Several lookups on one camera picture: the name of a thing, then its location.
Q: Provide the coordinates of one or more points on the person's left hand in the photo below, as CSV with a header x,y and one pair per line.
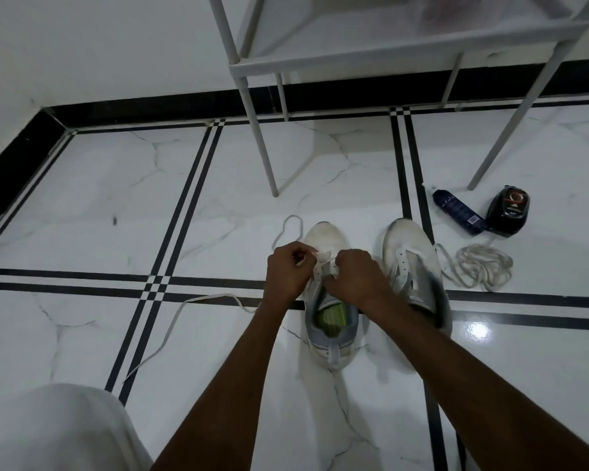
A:
x,y
287,277

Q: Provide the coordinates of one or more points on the person's right hand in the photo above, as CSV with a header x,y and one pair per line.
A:
x,y
360,282

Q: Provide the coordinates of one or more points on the white shoelace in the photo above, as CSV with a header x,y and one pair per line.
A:
x,y
324,257
486,250

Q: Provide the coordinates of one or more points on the white sneaker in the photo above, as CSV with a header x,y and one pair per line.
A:
x,y
334,353
407,240

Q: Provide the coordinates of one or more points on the clear box with red lid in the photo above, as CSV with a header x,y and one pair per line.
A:
x,y
461,12

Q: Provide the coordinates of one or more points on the person's right forearm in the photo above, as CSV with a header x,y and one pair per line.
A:
x,y
496,402

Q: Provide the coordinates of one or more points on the person's left forearm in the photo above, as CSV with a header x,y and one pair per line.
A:
x,y
226,402

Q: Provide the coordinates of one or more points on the black shoe polish container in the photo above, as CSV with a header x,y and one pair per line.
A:
x,y
508,213

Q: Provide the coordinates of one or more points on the grey metal shelf rack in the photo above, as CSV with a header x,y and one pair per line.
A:
x,y
373,56

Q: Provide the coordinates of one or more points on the dark blue spray bottle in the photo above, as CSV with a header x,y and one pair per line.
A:
x,y
459,213

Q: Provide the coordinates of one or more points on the white shorts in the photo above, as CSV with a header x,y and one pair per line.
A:
x,y
54,431

